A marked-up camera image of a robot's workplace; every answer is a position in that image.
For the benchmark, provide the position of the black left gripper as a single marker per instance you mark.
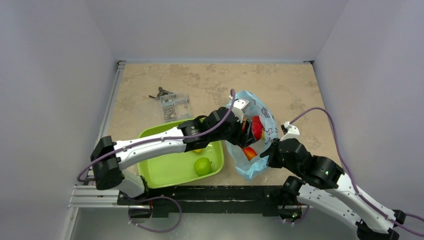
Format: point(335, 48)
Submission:
point(243, 138)

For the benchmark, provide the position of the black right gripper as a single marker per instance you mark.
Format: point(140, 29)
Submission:
point(274, 156)

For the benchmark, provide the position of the blue printed plastic bag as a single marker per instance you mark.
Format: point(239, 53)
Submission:
point(248, 169)

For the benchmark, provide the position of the green fake apple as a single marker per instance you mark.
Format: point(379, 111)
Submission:
point(203, 166)

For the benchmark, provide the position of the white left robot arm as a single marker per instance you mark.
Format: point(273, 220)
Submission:
point(111, 158)

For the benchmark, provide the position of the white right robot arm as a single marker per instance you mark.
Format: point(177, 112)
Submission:
point(321, 183)

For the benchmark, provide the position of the red fake apple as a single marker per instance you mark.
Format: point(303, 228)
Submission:
point(257, 128)

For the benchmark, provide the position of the red orange fake fruit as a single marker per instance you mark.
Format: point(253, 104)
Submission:
point(249, 153)

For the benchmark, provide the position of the black base bar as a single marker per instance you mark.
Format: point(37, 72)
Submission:
point(266, 200)

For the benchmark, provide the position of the clear plastic screw box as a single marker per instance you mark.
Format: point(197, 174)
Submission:
point(175, 107)

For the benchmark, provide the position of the lime green plastic tray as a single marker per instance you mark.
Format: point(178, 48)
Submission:
point(179, 168)

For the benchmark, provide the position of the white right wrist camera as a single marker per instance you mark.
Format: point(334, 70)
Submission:
point(289, 131)

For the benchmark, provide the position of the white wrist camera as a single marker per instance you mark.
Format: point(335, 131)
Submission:
point(289, 131)
point(240, 106)

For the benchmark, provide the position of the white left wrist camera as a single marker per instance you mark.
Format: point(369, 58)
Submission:
point(240, 106)

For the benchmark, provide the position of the aluminium frame rail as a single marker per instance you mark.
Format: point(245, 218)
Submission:
point(88, 196)

